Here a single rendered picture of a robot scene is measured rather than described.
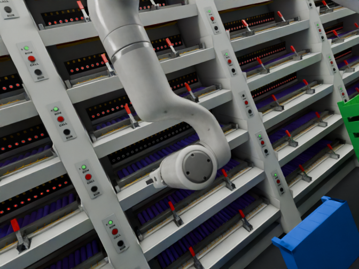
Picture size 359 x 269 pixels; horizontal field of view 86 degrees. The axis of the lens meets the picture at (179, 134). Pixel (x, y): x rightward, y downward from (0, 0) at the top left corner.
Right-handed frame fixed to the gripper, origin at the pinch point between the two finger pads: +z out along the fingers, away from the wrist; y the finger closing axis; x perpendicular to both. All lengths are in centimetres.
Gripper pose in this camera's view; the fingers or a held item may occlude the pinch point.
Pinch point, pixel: (161, 173)
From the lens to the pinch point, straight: 66.3
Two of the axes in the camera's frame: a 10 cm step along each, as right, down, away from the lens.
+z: -3.0, 2.3, 9.3
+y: 8.4, -4.0, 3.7
